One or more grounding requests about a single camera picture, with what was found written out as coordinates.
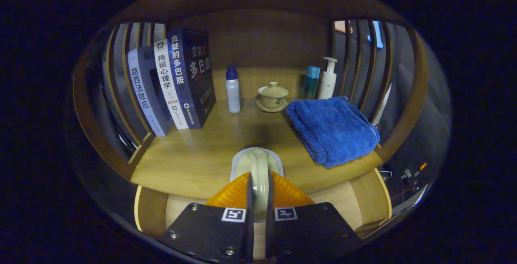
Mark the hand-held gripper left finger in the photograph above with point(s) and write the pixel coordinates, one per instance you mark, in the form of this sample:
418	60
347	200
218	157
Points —
249	235

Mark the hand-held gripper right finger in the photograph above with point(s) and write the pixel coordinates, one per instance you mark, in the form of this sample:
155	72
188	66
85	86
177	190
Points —
270	239

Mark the pale green scrubbing brush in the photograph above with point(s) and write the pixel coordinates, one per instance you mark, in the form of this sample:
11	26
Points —
258	167

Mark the wooden drawer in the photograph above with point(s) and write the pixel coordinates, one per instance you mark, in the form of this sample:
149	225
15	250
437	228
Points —
343	203

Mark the wooden countertop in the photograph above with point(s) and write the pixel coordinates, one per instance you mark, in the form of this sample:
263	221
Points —
202	155

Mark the wooden cabinet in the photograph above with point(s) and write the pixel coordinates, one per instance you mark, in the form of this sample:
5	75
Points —
262	37

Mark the blue folded towel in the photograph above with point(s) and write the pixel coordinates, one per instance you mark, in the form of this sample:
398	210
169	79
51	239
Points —
331	130

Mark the beige lidded tea cup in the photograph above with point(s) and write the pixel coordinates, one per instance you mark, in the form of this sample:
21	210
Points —
273	96

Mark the white bottle blue cap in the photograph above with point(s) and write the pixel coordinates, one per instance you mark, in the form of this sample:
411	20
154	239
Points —
233	94

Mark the black device with orange tip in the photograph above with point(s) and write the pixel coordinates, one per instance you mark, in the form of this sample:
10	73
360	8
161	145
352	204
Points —
408	173

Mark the teal bottle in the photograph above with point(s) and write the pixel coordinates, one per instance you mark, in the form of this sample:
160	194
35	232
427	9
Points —
311	82

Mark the white pump bottle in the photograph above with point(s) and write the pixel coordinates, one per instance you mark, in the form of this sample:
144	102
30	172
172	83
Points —
326	84

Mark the dark navy book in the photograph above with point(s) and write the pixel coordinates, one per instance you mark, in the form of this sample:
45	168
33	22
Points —
194	78

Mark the white spine book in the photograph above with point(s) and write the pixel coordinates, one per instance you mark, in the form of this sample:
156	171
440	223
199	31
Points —
169	86

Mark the light blue book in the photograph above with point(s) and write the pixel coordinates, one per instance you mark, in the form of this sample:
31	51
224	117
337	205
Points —
143	94

